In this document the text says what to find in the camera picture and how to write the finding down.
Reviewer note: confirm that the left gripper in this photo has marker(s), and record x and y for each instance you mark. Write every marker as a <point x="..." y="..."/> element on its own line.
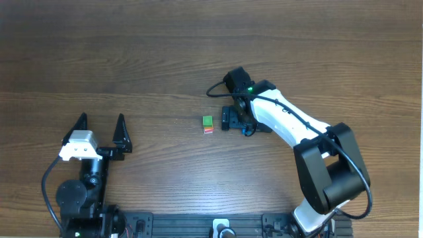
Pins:
<point x="112" y="154"/>

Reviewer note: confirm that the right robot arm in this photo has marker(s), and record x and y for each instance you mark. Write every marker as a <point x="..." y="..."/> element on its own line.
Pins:
<point x="281" y="115"/>

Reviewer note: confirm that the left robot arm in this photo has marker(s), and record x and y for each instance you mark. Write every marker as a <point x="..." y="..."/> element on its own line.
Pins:
<point x="92" y="175"/>

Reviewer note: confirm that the green cube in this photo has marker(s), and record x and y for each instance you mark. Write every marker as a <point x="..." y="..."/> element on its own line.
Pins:
<point x="207" y="120"/>

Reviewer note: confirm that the red cube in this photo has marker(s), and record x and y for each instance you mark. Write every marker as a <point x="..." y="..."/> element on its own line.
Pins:
<point x="208" y="130"/>

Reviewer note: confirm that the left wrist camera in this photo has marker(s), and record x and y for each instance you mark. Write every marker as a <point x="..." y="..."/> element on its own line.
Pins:
<point x="79" y="143"/>

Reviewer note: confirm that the mounting rail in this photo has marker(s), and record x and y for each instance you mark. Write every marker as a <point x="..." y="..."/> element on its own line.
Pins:
<point x="185" y="226"/>

